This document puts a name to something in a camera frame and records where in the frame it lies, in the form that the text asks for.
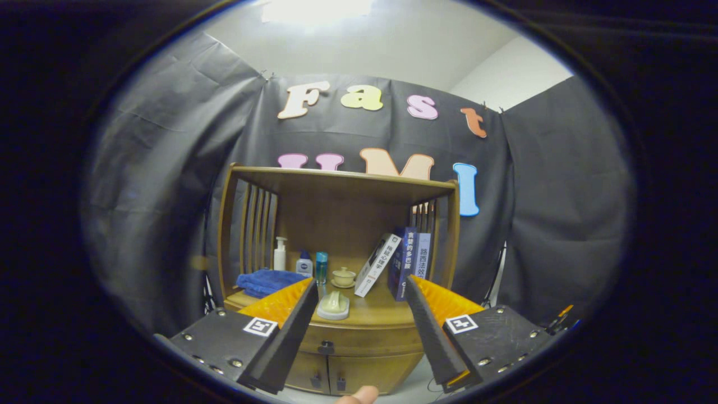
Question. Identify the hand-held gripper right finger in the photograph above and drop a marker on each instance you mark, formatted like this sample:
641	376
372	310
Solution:
432	336

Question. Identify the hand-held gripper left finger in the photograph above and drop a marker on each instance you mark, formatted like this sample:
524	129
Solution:
294	336

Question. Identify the black drawer knob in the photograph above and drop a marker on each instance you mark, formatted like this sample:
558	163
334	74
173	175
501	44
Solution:
326	347

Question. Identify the pale green soap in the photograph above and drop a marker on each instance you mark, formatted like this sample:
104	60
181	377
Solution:
333	304

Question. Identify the wooden drawer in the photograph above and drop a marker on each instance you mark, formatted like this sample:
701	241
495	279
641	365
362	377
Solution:
370	339

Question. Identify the wooden cabinet door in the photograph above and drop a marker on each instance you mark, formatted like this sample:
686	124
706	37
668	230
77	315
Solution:
311	367
370	370

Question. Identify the wooden countertop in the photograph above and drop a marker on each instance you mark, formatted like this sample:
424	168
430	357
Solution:
370	311

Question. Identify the wooden cabinet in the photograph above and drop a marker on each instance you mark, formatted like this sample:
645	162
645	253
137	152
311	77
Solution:
336	224

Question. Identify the blue folded towel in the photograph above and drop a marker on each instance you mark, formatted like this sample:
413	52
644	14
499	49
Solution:
266	282

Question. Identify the white bottle with blue cap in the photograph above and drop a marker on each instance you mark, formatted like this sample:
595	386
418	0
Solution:
304	265

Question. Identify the clear blue bottle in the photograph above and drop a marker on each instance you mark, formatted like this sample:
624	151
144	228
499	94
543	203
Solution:
321	268

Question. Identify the cream lidded teacup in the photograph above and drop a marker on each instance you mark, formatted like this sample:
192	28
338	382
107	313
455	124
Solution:
344	276

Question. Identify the light blue book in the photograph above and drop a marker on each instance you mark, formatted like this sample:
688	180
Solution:
424	255

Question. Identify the dark blue book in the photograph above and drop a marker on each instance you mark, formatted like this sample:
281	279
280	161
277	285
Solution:
406	258

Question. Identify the white pump bottle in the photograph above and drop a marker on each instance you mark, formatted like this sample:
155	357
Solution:
279	255

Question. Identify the black tripod stand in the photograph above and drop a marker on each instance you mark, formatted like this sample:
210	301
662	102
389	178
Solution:
496	275
207	292

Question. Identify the white book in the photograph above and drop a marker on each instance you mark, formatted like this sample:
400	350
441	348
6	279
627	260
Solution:
378	264

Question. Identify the black equipment with orange part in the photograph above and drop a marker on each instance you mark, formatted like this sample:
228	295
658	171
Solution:
561	320

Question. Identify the black backdrop cloth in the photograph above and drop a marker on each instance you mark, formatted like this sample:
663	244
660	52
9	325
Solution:
168	168

